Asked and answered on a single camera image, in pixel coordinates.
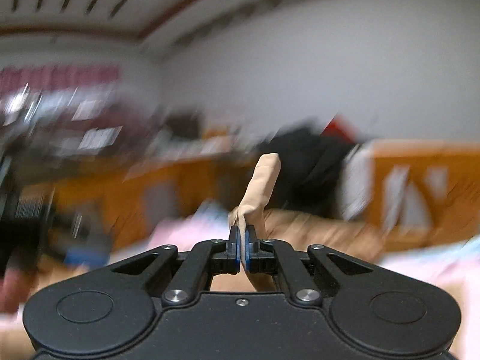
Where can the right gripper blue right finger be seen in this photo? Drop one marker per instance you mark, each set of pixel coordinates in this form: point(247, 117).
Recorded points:
point(251, 249)

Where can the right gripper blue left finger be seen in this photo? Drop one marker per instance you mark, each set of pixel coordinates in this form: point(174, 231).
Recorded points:
point(234, 250)

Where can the tan hooded zip jacket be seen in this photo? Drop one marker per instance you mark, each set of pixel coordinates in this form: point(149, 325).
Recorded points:
point(166, 304)

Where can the plastic bag of clothes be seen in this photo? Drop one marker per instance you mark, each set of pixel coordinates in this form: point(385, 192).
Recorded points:
point(54, 134)

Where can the black garment on headboard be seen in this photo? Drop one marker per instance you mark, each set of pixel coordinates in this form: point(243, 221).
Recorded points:
point(311, 166)

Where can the white grey towel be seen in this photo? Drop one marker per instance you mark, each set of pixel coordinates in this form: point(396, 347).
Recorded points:
point(354, 190)

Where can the red item behind garment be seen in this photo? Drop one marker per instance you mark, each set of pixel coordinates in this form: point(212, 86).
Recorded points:
point(341, 128)

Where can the pink floral quilt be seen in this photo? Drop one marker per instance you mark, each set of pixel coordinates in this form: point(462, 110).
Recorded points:
point(448, 266)

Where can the maroon curtain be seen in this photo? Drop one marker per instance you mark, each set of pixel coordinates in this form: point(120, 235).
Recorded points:
point(58, 76)

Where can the wooden bed frame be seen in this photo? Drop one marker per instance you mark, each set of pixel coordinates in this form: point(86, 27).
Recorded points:
point(446, 175)

